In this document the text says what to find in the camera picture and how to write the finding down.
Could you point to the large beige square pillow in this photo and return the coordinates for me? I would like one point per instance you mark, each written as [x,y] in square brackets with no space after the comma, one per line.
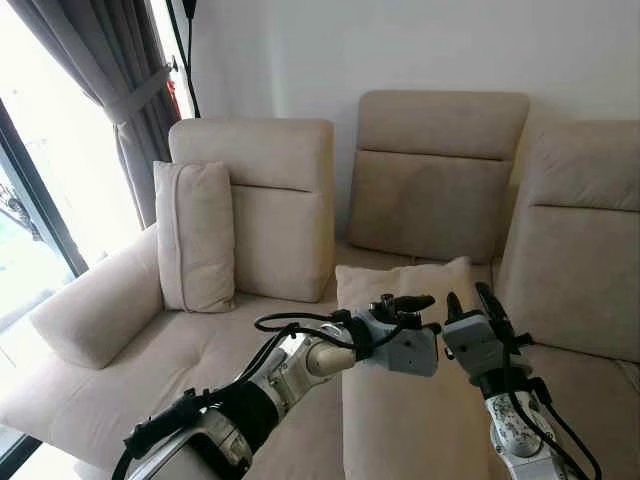
[410,430]

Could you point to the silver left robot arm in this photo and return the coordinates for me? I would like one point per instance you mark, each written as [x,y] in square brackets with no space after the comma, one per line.
[200,440]

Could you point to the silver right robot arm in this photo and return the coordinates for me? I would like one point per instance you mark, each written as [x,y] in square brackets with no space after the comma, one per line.
[515,440]

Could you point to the beige sofa backrest cushion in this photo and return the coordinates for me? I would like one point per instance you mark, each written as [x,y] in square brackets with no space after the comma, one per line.
[430,190]
[280,220]
[580,260]

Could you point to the narrow beige pillow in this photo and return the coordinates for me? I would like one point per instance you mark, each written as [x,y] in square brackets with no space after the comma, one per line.
[195,240]

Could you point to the beige sofa armrest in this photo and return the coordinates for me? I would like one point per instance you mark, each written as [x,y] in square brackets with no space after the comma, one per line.
[95,310]

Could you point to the beige sectional sofa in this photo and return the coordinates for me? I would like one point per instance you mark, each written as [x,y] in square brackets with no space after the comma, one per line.
[90,400]

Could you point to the grey curtain tieback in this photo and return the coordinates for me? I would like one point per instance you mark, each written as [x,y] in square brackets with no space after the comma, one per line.
[140,95]

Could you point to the grey curtain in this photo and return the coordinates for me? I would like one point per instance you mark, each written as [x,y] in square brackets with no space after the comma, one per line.
[110,60]

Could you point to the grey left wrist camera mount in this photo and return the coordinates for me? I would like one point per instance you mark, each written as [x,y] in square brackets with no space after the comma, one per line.
[410,350]

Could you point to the dark window frame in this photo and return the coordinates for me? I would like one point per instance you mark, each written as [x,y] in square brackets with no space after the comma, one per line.
[45,210]

